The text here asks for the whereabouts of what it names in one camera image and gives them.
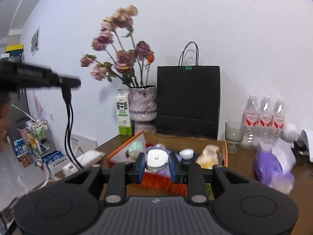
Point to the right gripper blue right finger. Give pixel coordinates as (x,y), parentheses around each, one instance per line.
(190,175)

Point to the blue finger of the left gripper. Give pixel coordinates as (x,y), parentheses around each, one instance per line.
(69,82)

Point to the red cardboard box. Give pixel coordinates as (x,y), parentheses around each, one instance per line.
(161,180)

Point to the dried pink flower bouquet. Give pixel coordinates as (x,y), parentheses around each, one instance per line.
(128,60)

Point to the white power bank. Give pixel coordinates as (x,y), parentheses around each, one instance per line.
(91,157)

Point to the wire storage rack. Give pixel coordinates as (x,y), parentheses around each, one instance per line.
(37,137)

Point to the white device on right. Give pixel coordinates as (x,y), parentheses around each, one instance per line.
(303,146)

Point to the yellow white plush toy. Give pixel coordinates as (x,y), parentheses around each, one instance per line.
(209,157)

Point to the green white milk carton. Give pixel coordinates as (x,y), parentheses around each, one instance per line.
(122,104)

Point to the white round ribbed cap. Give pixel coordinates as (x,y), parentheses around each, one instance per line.
(156,159)

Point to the black paper shopping bag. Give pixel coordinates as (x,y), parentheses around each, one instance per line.
(188,99)

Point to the purple white ceramic vase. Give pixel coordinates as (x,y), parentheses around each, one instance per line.
(143,108)

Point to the person's left hand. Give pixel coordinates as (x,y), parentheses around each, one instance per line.
(5,109)

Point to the middle water bottle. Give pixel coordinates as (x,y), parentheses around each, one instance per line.
(265,120)

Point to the right water bottle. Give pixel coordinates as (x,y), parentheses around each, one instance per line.
(278,120)

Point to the left water bottle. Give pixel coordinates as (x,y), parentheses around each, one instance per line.
(250,122)

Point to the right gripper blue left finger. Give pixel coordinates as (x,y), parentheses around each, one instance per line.
(120,176)

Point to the water bottle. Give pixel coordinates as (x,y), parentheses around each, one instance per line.
(278,120)
(250,122)
(265,120)

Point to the small white round case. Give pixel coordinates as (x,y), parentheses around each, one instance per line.
(186,154)

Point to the purple tissue pack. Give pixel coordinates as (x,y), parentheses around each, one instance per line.
(273,165)

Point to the clear drinking glass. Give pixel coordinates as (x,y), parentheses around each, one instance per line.
(233,134)

